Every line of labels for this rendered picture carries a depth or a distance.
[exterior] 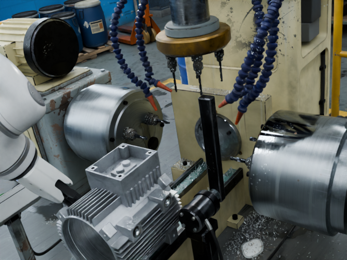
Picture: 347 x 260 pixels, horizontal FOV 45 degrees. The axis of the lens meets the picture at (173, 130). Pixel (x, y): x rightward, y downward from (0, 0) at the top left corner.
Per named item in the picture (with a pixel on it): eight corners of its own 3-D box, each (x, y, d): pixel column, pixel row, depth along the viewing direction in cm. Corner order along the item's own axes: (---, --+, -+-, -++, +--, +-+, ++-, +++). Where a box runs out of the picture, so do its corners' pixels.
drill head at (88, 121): (100, 131, 155) (84, 68, 144) (179, 150, 134) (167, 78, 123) (47, 165, 138) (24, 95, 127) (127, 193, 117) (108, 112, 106)
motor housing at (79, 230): (127, 215, 107) (111, 152, 98) (188, 238, 96) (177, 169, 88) (68, 268, 93) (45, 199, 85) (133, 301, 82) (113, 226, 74)
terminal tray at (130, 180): (127, 169, 98) (121, 142, 95) (163, 179, 92) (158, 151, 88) (91, 197, 89) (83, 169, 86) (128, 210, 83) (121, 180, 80)
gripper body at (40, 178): (-14, 169, 75) (28, 196, 83) (19, 183, 69) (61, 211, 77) (10, 135, 78) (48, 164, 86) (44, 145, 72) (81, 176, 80)
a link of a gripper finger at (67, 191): (37, 175, 75) (36, 179, 80) (75, 196, 76) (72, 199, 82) (41, 169, 76) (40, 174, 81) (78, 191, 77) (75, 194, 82)
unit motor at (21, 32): (48, 117, 167) (15, 11, 149) (105, 131, 148) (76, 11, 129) (-9, 147, 150) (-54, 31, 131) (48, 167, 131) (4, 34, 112)
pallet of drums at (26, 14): (91, 44, 669) (80, -4, 636) (119, 49, 612) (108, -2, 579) (20, 67, 604) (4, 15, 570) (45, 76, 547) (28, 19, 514)
